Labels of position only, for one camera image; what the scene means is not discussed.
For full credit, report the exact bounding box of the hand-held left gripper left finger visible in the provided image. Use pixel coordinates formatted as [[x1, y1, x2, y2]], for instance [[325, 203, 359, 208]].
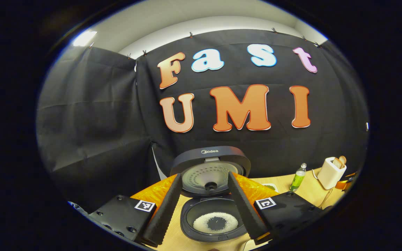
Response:
[[89, 173, 183, 247]]

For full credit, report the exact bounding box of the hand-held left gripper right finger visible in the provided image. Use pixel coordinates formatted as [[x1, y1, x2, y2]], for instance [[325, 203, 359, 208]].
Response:
[[227, 171, 327, 245]]

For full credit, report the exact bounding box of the black rice cooker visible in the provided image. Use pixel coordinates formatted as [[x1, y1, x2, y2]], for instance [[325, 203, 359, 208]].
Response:
[[170, 146, 252, 243]]

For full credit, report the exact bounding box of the ceiling light panel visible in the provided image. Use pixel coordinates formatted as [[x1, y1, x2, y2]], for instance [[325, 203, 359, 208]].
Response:
[[73, 31, 97, 47]]

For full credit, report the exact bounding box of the white toaster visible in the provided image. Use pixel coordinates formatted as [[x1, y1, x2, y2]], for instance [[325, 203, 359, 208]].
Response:
[[317, 157, 347, 190]]

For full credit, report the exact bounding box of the white rice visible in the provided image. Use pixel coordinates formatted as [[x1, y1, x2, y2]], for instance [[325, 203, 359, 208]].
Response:
[[193, 212, 239, 233]]

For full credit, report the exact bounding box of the green plastic bottle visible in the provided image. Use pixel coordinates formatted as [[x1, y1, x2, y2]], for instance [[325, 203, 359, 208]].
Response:
[[289, 163, 307, 192]]

